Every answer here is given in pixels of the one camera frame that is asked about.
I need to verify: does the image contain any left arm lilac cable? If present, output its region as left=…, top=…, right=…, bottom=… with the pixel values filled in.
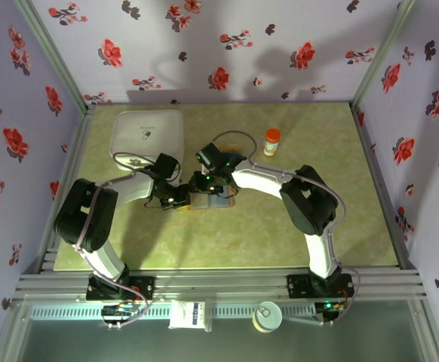
left=72, top=151, right=158, bottom=328

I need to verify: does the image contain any arm lilac cable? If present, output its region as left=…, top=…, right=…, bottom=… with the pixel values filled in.
left=212, top=130, right=363, bottom=327
left=72, top=151, right=158, bottom=328

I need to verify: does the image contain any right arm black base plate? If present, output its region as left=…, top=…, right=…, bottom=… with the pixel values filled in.
left=286, top=274, right=356, bottom=301

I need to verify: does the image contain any white pill case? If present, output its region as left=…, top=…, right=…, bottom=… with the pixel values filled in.
left=109, top=109, right=186, bottom=170

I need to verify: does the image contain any aluminium side rail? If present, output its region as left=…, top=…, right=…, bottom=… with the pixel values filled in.
left=350, top=105, right=417, bottom=269
left=38, top=105, right=97, bottom=273

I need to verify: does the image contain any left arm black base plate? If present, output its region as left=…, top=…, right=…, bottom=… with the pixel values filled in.
left=85, top=275, right=156, bottom=302

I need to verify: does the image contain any aluminium frame cross rail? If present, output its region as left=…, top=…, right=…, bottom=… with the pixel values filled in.
left=11, top=266, right=430, bottom=302

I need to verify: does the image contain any slotted grey cable duct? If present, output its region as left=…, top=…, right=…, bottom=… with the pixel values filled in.
left=29, top=303, right=318, bottom=322

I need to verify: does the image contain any aluminium corner post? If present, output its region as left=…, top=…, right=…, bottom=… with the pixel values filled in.
left=350, top=0, right=419, bottom=109
left=14, top=0, right=96, bottom=114

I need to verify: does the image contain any white paper packet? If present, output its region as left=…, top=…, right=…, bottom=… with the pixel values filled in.
left=168, top=299, right=213, bottom=333

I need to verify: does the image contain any tin can with pull tab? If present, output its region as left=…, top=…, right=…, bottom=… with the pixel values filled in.
left=252, top=300, right=284, bottom=334

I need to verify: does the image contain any orange cap pill bottle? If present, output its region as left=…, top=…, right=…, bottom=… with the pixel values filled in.
left=262, top=128, right=282, bottom=158

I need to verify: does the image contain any right arm lilac cable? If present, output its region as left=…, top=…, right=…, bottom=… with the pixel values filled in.
left=212, top=130, right=363, bottom=327

